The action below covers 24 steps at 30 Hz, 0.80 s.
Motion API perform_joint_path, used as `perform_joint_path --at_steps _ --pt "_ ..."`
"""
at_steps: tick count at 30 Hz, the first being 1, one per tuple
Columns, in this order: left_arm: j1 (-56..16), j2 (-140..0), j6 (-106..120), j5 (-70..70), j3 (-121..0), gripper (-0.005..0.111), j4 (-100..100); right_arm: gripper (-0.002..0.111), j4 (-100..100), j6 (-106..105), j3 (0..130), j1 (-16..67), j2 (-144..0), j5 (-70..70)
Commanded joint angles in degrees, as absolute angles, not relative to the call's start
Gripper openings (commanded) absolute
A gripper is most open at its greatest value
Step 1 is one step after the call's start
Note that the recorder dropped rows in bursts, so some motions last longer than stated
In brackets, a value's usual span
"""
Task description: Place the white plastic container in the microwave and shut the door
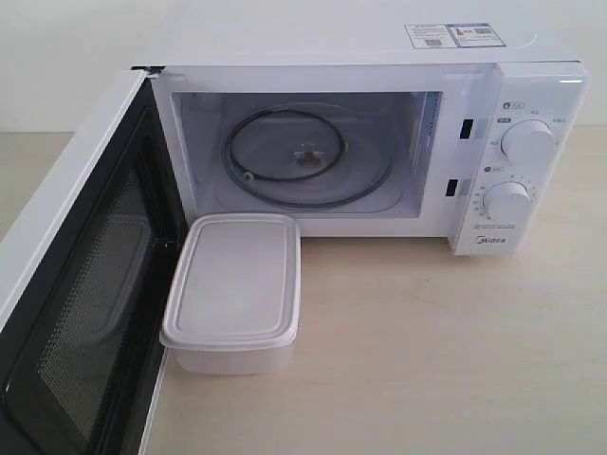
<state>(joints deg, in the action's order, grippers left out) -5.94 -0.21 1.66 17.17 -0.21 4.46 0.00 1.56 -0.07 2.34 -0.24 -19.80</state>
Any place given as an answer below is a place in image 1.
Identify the clear plastic food container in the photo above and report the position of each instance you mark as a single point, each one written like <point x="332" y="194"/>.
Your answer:
<point x="235" y="301"/>

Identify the white microwave door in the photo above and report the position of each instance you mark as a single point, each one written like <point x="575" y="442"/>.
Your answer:
<point x="86" y="270"/>

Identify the white microwave oven body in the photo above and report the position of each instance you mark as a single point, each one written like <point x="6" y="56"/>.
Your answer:
<point x="445" y="109"/>

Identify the glass turntable plate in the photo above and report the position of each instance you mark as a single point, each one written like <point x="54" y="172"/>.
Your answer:
<point x="308" y="155"/>

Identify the lower white timer knob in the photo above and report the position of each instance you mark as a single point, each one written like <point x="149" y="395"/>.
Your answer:
<point x="508" y="202"/>

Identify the upper white control knob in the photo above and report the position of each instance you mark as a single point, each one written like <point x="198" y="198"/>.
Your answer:
<point x="528" y="140"/>

